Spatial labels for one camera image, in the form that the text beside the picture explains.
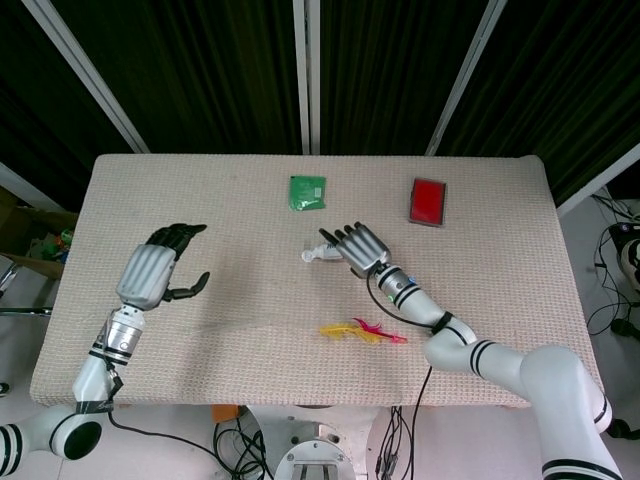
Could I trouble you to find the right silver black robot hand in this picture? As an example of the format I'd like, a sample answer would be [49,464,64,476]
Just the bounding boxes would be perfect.
[318,220,392,278]

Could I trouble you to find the red rectangular box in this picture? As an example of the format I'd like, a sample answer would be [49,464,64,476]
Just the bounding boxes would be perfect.
[407,177,448,230]

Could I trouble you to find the black floor cables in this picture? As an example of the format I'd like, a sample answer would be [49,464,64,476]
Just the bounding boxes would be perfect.
[587,192,640,336]

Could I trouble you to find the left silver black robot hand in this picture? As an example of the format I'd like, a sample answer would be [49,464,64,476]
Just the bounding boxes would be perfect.
[115,223,211,311]

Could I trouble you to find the white frame post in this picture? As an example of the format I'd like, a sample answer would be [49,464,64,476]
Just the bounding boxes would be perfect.
[292,0,322,155]
[424,0,516,157]
[29,0,151,154]

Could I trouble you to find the green sachet packet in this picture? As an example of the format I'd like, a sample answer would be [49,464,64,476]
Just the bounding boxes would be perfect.
[287,174,327,212]

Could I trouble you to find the yellow and pink feathers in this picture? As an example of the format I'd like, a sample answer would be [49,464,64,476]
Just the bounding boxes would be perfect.
[319,316,409,347]

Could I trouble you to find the beige woven table cloth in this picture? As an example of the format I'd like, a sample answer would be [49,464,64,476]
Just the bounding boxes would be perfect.
[29,153,608,412]

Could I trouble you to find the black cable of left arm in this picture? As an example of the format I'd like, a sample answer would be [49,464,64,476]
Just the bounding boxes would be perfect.
[102,367,241,480]

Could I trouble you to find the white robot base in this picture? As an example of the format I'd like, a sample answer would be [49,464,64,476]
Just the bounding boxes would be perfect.
[238,403,396,480]

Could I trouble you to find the black white headset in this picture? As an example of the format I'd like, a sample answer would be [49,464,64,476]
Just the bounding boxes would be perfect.
[617,224,640,294]

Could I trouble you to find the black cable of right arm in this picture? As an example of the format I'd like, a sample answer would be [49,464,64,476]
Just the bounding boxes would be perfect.
[366,269,454,480]

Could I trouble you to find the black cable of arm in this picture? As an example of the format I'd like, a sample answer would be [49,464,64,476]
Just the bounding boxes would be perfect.
[102,367,241,480]
[366,269,454,480]

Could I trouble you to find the cardboard box with toys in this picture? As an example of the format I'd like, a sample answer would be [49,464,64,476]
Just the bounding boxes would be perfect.
[0,187,79,281]

